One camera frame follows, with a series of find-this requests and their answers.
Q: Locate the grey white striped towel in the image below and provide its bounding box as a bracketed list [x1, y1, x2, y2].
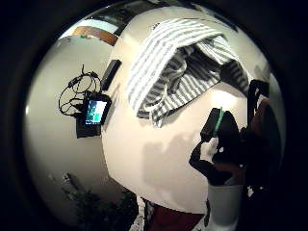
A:
[126, 17, 252, 128]

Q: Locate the red chair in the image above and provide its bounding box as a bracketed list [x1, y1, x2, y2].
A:
[143, 197, 207, 231]

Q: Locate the black rectangular remote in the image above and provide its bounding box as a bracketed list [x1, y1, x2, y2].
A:
[100, 59, 123, 91]

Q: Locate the black device with lit screen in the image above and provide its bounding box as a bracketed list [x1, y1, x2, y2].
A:
[75, 91, 113, 140]

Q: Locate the green potted plant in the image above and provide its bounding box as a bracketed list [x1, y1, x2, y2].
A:
[62, 172, 140, 231]

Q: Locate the brown wooden board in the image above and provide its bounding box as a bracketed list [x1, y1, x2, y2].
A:
[71, 25, 119, 46]

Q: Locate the black coiled cable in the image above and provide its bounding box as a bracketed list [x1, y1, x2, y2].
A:
[58, 64, 101, 118]

